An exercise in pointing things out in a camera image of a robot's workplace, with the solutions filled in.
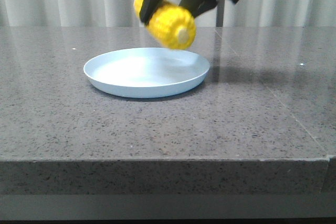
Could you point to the light blue round plate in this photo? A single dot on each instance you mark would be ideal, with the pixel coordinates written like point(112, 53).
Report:
point(146, 72)

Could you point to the yellow corn cob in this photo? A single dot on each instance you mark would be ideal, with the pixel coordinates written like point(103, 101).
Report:
point(172, 26)

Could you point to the white pleated curtain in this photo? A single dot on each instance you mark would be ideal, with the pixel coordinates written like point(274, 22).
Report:
point(120, 13)

